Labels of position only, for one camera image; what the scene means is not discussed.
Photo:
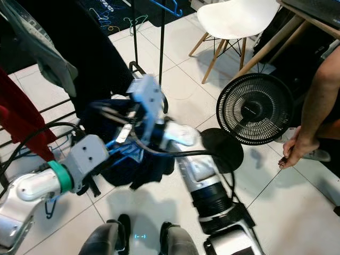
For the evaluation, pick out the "blue plastic hanger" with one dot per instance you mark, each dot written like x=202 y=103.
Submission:
x=172 y=11
x=117 y=154

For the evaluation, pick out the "red hanging garment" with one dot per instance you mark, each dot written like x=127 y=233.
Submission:
x=21 y=117

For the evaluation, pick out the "white chair wooden legs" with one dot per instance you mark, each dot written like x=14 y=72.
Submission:
x=236 y=18

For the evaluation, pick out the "black metal clothes rack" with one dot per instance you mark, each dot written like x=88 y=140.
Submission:
x=162 y=42

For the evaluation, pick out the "grey robot leg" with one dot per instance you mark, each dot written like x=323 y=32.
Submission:
x=106 y=241
x=183 y=244

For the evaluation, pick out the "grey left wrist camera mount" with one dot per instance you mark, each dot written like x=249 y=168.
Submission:
x=87 y=159

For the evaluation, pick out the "person in navy clothes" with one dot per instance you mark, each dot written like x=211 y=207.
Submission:
x=319 y=90

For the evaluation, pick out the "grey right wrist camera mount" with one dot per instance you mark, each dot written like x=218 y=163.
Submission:
x=149 y=101

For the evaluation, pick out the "grey printed shirt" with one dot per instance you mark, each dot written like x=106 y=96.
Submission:
x=48 y=64

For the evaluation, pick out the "grey robot left leg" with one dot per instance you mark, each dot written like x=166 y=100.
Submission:
x=106 y=241

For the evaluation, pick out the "grey robot right leg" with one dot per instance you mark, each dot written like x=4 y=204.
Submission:
x=183 y=244

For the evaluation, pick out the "light wooden table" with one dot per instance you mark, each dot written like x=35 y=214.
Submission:
x=271 y=45

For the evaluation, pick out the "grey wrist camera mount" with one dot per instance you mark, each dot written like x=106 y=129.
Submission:
x=87 y=159
x=149 y=101

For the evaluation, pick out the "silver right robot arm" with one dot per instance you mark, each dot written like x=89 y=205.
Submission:
x=207 y=186

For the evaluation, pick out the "black hanging garment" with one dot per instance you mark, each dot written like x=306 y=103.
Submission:
x=90 y=58

